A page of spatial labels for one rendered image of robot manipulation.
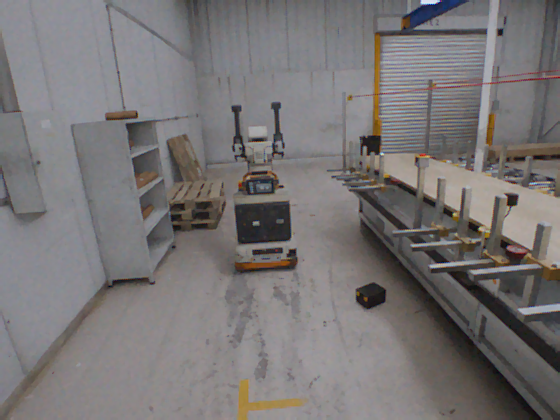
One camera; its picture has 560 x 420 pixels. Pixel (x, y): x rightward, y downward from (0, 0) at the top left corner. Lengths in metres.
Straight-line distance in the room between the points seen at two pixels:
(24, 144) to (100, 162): 0.94
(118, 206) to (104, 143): 0.56
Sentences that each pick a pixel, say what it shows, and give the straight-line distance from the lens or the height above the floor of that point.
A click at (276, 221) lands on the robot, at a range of 3.21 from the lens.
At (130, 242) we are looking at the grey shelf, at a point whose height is 0.45.
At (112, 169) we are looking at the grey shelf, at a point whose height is 1.14.
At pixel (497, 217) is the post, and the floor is 1.06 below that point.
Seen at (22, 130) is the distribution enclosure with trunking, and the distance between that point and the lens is 2.41.
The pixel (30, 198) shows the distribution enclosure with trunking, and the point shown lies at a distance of 2.48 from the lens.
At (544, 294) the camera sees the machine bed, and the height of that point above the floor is 0.70.
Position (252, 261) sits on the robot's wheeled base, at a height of 0.13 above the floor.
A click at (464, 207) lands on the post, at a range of 1.93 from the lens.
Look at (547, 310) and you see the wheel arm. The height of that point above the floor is 0.96.
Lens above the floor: 1.58
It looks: 17 degrees down
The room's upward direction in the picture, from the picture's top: 3 degrees counter-clockwise
